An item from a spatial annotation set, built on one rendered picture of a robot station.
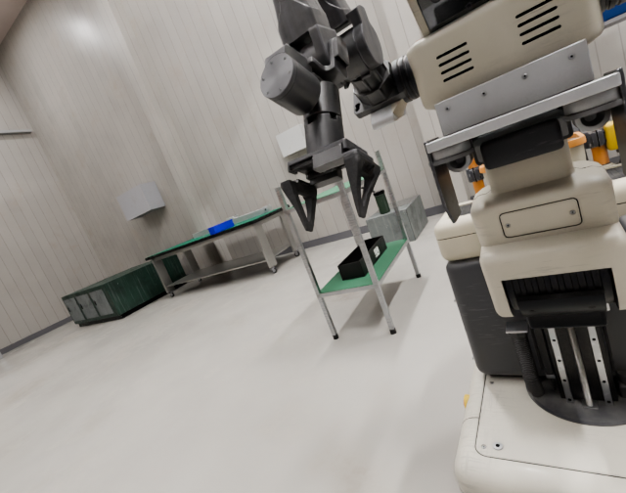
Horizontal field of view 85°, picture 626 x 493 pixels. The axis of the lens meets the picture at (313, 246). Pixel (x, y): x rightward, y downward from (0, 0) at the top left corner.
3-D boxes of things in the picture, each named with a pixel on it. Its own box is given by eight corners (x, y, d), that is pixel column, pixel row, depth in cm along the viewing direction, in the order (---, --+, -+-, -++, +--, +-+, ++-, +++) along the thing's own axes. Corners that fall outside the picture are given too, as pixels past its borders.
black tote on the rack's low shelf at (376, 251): (365, 276, 226) (359, 260, 224) (342, 281, 235) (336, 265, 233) (387, 247, 274) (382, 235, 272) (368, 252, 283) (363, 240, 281)
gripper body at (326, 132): (346, 151, 43) (340, 98, 44) (287, 175, 49) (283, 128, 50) (370, 164, 48) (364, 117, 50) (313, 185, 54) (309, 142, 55)
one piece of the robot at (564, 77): (457, 209, 73) (427, 110, 69) (629, 167, 57) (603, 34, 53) (442, 233, 60) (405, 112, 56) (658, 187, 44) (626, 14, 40)
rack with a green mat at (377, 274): (333, 339, 234) (273, 189, 215) (372, 284, 310) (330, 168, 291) (395, 334, 210) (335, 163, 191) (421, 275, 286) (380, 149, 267)
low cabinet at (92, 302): (190, 282, 742) (176, 251, 730) (120, 320, 606) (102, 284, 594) (145, 292, 838) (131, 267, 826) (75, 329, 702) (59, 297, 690)
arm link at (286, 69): (347, 43, 51) (302, 71, 56) (297, -10, 42) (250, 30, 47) (356, 116, 48) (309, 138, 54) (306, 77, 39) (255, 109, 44)
